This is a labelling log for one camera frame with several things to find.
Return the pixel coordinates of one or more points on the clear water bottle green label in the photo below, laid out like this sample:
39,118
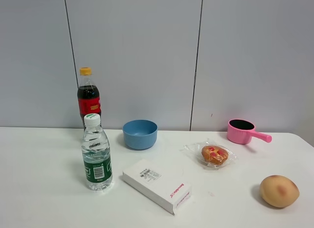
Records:
96,154

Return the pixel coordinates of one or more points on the blue bowl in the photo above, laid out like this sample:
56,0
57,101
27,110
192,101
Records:
140,134

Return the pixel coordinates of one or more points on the cola bottle yellow cap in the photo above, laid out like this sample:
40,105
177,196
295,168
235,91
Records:
88,95

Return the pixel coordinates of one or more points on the wrapped fruit pastry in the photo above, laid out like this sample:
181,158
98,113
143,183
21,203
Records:
209,154

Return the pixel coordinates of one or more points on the white cardboard box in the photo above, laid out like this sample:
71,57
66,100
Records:
164,188

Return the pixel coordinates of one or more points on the peach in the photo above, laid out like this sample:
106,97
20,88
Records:
279,191

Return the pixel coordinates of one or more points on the pink pot with handle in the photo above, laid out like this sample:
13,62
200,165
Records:
241,132

